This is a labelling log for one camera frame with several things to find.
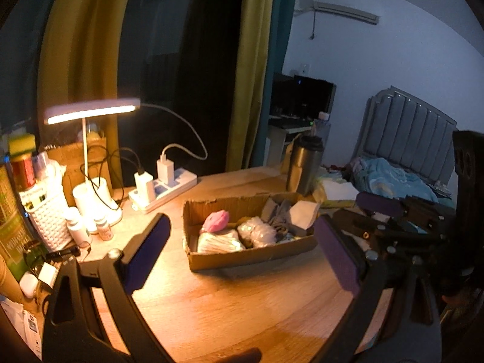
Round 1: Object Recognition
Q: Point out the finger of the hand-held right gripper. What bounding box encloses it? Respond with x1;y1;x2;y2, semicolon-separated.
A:
332;208;443;252
356;192;447;227

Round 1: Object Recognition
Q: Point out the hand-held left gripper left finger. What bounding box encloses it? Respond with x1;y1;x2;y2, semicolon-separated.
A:
41;213;175;363

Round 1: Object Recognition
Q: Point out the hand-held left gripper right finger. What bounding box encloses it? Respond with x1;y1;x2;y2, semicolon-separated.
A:
313;215;443;363

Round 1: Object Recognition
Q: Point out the white face mask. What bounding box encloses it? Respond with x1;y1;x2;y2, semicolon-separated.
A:
197;232;246;254

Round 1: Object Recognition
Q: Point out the pink plush toy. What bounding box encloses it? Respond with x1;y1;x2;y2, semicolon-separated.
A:
200;211;231;234

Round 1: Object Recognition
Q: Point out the clear plastic bag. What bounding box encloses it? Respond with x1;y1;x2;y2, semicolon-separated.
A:
237;216;278;248

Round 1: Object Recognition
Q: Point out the cardboard box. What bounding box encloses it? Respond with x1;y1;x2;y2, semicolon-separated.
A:
182;192;318;272

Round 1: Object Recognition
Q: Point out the person's left hand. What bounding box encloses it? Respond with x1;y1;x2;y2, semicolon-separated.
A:
212;348;262;363

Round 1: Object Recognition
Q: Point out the blue blanket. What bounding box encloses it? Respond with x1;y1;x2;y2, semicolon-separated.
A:
348;157;454;205

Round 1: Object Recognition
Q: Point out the yellow tissue pack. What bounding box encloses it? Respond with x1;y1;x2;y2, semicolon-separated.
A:
314;178;358;208

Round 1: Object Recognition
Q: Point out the white power strip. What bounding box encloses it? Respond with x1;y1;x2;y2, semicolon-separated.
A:
129;168;198;213

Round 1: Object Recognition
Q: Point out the grey padded headboard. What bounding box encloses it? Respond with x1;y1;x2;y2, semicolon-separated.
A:
353;86;458;186

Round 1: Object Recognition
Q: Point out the white desk lamp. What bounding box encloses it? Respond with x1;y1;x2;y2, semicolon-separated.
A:
43;98;141;233

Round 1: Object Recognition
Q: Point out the white bottle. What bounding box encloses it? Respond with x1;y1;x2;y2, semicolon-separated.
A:
64;208;92;244

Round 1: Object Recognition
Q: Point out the steel tumbler with black lid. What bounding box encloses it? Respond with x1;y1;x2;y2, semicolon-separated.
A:
286;134;325;196

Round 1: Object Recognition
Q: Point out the black flashlight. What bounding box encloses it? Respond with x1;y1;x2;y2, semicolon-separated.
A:
47;247;81;261

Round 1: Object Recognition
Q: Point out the clear water bottle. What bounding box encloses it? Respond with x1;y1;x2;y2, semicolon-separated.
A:
312;111;332;139

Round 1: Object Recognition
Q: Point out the white woven basket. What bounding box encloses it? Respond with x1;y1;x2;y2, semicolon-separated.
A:
21;181;74;252

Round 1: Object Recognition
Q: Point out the white side desk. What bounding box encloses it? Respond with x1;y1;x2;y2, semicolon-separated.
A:
268;117;314;167

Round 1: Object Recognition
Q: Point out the brown paper bag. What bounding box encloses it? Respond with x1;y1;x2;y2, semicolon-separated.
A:
45;138;112;205

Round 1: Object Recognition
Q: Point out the large black monitor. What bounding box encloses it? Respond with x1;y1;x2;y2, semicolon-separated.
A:
293;76;337;119

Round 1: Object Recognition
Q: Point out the white earbud case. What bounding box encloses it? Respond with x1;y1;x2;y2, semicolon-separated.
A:
19;272;38;299

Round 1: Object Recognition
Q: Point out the green-labelled bag of cups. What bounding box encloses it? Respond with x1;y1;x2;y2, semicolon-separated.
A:
0;162;50;292

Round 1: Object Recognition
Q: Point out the small black monitor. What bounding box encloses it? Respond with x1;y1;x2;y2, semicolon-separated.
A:
272;72;296;118

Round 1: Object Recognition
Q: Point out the red jar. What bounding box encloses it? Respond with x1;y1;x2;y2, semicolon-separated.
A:
11;153;36;191

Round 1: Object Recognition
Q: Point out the yellow green sponge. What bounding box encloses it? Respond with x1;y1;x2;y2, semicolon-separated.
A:
8;134;36;155

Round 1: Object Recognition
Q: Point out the dark window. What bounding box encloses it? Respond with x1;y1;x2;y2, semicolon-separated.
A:
121;0;246;182

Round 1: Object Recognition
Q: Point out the yellow curtain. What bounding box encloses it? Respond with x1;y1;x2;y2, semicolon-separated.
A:
38;0;139;190
226;0;276;172

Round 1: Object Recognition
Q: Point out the white air conditioner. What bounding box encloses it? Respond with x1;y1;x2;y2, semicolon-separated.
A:
313;1;380;26

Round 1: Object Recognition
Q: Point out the teal curtain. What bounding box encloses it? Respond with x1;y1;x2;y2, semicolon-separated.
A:
0;0;72;140
251;0;299;167

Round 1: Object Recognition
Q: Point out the white charger with black cable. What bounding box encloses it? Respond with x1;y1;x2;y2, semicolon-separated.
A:
134;172;155;205

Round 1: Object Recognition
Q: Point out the black cable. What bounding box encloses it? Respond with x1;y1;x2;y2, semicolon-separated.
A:
85;147;146;212

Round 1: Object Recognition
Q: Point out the white cable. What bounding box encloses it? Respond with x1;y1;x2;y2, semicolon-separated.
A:
141;103;208;161

